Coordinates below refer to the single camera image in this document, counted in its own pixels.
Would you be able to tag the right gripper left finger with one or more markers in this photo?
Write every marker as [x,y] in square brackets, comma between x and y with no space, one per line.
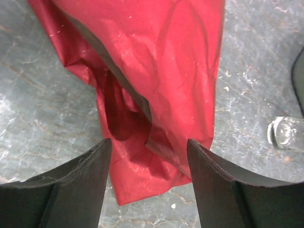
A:
[68,196]

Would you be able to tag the dark green tray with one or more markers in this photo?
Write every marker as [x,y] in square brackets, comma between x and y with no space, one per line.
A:
[298,78]

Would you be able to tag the flower bouquet red paper wrap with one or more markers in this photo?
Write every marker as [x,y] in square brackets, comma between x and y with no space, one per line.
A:
[153,64]

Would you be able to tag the clear glass vase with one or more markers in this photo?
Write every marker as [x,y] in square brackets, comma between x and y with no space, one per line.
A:
[286,133]

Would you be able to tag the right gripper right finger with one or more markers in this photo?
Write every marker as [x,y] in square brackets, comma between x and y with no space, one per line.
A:
[229,196]

